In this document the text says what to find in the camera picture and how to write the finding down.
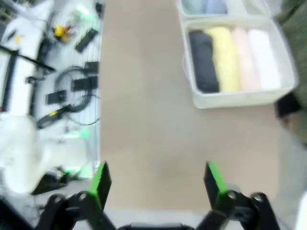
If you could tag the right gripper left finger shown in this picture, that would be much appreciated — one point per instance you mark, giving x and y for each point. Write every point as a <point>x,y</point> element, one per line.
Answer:
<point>98,191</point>

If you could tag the dark grey towel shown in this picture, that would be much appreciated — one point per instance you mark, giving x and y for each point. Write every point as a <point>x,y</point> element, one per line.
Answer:
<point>204,62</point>

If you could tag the white towel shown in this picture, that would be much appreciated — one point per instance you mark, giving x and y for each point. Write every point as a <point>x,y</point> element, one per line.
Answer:
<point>263,57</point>

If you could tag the yellow small object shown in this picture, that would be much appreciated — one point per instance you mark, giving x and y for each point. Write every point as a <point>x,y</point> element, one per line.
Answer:
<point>59,30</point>

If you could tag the black power adapter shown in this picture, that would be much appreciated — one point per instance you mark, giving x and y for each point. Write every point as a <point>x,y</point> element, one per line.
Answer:
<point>92,66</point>
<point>84,84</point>
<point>86,40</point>
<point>56,97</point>

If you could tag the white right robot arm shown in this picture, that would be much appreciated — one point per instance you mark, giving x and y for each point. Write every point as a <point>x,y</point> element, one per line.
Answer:
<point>19,153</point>

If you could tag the black metal stand bar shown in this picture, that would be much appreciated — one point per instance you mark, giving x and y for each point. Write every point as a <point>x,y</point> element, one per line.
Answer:
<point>28,60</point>

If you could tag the cream fabric storage bin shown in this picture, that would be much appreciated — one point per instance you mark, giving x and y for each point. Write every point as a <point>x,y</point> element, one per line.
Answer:
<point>239,98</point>
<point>249,10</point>

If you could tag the person in green knit sweater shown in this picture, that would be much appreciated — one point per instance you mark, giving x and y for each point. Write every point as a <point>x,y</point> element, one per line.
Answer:
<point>295,36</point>

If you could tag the yellow towel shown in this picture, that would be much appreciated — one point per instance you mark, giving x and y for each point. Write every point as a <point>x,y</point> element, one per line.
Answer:
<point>225,60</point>

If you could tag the pink towel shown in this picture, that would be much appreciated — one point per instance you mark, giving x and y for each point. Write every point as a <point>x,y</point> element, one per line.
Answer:
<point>245,60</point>

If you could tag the teal towel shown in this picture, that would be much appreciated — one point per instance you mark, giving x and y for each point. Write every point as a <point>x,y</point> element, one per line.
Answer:
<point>194,6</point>

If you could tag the long black power brick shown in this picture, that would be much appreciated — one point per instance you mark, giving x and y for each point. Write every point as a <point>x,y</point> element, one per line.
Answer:
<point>52,117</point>

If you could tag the lavender blue towel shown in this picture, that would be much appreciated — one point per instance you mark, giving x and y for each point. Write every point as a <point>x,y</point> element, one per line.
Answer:
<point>216,6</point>

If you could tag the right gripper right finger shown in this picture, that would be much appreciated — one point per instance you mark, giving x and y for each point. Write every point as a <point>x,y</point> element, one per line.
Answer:
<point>217,189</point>

